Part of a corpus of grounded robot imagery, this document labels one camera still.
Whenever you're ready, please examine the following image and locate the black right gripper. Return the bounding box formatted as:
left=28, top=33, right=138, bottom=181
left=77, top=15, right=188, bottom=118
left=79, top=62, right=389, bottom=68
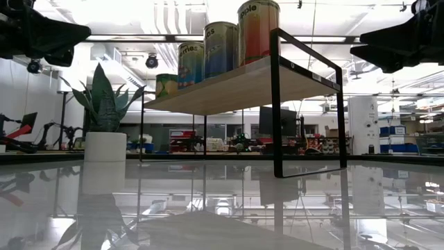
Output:
left=350, top=0, right=444, bottom=74

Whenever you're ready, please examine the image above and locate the yellow and green tin can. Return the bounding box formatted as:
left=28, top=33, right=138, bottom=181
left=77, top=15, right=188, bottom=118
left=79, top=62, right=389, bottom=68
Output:
left=155, top=73, right=180, bottom=99

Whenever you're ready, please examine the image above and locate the white cylindrical column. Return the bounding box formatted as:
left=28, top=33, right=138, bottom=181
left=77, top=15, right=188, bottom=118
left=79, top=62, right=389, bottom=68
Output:
left=348, top=96, right=379, bottom=156

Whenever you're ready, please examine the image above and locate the black aluminium table frame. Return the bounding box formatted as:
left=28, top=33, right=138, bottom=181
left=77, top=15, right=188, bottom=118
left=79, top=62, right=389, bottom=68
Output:
left=0, top=151, right=444, bottom=166

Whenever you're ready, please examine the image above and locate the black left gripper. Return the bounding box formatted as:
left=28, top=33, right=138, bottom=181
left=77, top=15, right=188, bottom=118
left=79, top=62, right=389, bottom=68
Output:
left=0, top=0, right=92, bottom=67

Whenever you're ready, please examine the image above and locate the wooden shelf with black frame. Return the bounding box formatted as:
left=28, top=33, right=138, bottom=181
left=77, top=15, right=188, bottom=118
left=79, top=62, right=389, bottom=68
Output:
left=139, top=26, right=348, bottom=178

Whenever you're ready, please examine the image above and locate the blue storage bin stack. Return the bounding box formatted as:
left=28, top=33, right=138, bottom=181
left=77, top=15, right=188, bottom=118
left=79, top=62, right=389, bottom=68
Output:
left=379, top=125, right=419, bottom=153

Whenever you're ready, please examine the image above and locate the black ceiling spot lamp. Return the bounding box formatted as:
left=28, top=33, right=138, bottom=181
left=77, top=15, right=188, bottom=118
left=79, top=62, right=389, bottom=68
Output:
left=26, top=58, right=42, bottom=74
left=144, top=53, right=160, bottom=69

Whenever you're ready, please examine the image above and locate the red tool cabinet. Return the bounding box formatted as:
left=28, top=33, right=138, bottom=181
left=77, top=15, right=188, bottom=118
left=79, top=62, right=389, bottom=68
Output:
left=169, top=130, right=197, bottom=152

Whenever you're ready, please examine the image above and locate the berries label tin can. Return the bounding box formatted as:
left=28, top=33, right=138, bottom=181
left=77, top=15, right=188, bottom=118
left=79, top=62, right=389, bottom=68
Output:
left=177, top=41, right=205, bottom=90

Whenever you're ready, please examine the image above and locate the artificial plant in white pot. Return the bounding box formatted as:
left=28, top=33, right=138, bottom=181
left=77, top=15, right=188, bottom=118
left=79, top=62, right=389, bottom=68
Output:
left=58, top=62, right=146, bottom=163

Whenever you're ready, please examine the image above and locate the large black monitor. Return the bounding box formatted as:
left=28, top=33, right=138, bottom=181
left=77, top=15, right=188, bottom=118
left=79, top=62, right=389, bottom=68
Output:
left=258, top=106, right=299, bottom=137

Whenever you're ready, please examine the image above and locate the peas label tin can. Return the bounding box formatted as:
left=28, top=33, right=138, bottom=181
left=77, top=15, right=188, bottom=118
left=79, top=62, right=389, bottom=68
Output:
left=203, top=21, right=240, bottom=80

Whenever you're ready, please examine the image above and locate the small black tilted monitor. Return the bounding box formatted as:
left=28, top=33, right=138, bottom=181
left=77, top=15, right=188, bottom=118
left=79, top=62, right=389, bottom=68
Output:
left=19, top=111, right=38, bottom=132

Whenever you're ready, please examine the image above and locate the apple label tin can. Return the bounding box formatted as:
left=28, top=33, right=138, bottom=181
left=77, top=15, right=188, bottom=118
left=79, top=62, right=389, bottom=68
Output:
left=237, top=0, right=281, bottom=67

